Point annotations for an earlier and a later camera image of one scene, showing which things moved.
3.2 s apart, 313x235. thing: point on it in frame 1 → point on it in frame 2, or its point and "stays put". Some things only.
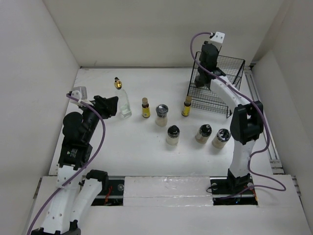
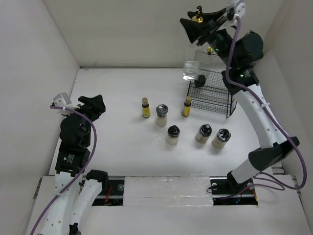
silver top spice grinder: (162, 110) stays put
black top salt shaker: (172, 138) stays put
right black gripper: (216, 49) → (195, 30)
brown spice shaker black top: (203, 133) stays put
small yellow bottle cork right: (187, 106) stays put
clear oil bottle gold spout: (123, 104) → (191, 69)
